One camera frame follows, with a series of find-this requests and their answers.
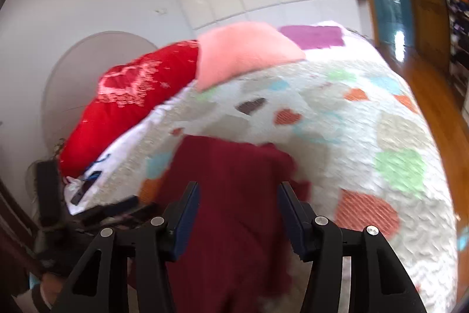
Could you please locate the maroon small shirt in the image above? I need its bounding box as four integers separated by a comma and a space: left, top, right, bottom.
128, 135, 312, 313

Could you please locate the purple cloth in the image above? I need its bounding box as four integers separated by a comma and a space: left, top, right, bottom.
278, 25, 345, 50

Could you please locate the white arched headboard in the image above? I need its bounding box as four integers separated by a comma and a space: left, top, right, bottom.
42, 31, 158, 160

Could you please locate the wooden door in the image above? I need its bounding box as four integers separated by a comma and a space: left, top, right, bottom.
394, 0, 451, 73

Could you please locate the red embroidered pillow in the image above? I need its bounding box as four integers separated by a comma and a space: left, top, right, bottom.
59, 40, 200, 178

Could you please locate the patterned patchwork quilt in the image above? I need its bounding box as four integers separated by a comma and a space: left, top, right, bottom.
64, 21, 460, 313

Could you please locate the pink pillow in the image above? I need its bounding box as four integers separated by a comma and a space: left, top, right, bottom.
196, 21, 306, 92

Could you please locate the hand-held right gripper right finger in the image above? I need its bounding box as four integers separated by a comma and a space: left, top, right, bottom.
278, 182, 427, 313

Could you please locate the cluttered white shelf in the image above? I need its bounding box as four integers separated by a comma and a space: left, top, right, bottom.
445, 0, 469, 108

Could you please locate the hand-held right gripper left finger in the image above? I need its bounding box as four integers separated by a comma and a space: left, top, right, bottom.
51, 182, 201, 313

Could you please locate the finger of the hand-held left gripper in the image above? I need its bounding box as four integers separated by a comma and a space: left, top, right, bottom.
69, 170, 105, 206
79, 196, 159, 229

